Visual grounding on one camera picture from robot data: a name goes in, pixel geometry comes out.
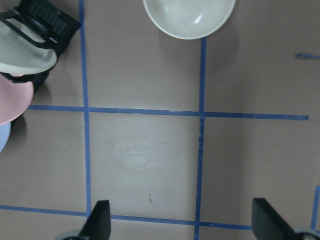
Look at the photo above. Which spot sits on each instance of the cream plate in rack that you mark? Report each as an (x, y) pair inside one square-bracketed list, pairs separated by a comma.
[(19, 56)]

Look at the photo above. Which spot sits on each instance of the white bowl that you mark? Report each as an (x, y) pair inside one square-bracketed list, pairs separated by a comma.
[(189, 19)]

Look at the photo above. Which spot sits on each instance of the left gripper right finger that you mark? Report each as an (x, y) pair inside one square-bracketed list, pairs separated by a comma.
[(267, 224)]

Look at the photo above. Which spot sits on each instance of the blue plate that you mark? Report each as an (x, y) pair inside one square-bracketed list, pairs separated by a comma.
[(5, 131)]

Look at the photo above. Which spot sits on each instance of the pink plate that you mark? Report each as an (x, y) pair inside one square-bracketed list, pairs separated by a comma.
[(15, 98)]

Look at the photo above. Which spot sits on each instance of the black plate rack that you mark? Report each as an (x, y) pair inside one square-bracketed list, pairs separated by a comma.
[(44, 26)]

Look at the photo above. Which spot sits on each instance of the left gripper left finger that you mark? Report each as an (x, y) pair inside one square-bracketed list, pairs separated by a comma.
[(98, 224)]

